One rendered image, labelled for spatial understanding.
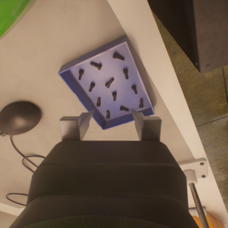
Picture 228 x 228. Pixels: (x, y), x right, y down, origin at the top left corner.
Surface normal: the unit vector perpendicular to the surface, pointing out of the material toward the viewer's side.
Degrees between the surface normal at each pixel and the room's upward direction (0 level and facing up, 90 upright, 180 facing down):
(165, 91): 0
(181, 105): 0
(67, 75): 90
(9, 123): 21
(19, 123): 13
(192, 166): 0
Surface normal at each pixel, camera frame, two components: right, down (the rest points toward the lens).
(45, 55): -0.01, 0.69
